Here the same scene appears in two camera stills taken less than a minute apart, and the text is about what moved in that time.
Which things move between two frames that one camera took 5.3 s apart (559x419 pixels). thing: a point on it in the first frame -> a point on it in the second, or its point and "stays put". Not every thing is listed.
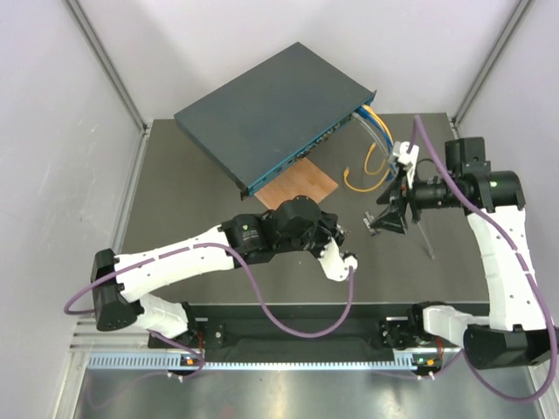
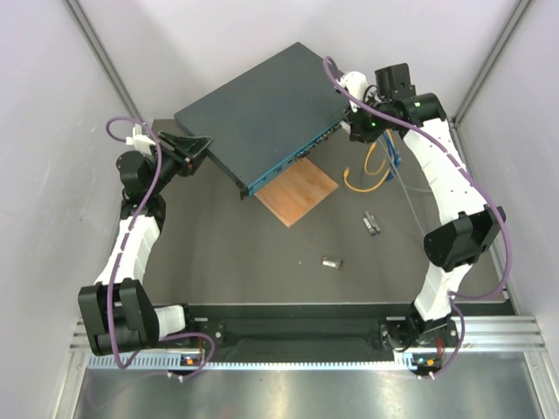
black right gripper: (400, 193) -> (356, 131)
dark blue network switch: (262, 120) stays put
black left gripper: (327, 225) -> (195, 147)
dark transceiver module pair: (370, 218) stays put
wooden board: (304, 179) stays put
